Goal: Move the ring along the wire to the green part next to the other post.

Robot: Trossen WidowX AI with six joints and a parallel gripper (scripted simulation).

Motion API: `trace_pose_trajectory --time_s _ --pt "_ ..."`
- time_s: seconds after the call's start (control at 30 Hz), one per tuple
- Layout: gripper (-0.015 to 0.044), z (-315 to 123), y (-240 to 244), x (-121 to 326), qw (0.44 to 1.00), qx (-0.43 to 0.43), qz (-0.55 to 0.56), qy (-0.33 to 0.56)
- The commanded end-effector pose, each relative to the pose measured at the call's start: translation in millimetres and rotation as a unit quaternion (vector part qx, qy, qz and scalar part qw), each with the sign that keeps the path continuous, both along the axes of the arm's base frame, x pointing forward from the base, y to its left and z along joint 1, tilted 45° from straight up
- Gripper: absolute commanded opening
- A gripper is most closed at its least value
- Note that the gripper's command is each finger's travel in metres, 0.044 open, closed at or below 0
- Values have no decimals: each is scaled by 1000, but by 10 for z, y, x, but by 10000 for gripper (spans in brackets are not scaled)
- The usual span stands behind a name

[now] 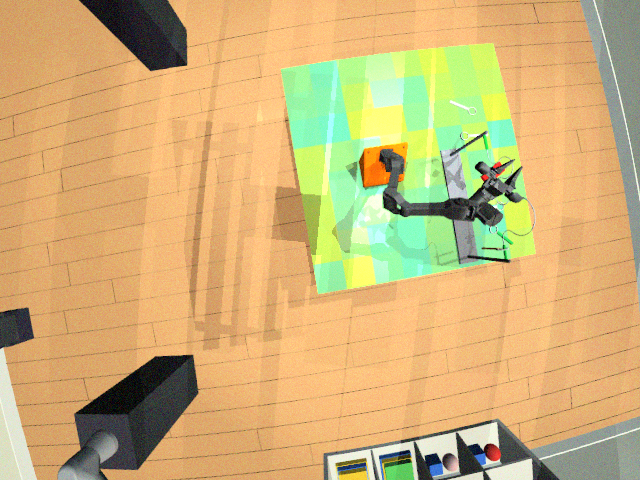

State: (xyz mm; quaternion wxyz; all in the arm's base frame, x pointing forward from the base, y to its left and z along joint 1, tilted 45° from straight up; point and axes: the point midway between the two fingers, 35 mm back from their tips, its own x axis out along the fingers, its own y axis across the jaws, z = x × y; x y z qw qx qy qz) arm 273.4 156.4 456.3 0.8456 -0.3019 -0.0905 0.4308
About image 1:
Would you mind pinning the red rectangular block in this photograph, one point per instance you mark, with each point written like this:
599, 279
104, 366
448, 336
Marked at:
484, 177

